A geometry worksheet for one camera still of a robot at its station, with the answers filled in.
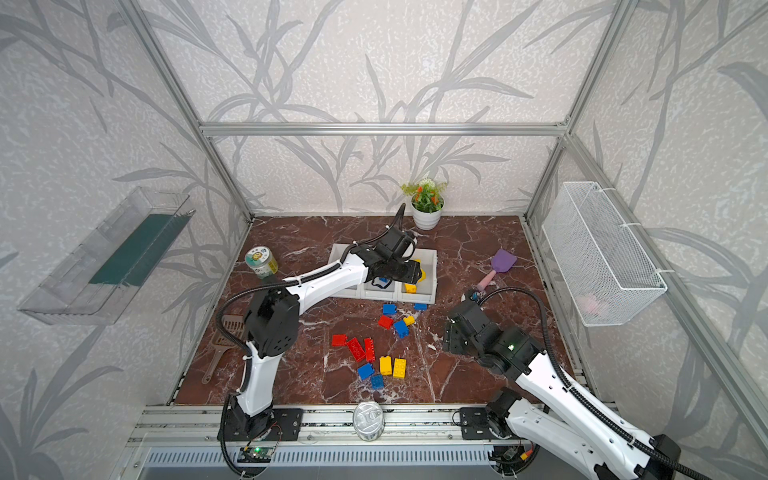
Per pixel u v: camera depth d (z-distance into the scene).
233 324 0.91
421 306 0.94
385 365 0.81
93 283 0.63
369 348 0.85
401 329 0.88
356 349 0.84
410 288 0.96
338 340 0.87
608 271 0.61
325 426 0.75
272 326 0.52
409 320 0.91
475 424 0.73
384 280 0.71
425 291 0.99
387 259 0.70
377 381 0.79
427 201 1.05
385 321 0.92
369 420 0.70
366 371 0.82
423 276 0.89
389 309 0.94
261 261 0.97
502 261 1.06
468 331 0.56
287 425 0.74
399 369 0.81
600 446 0.41
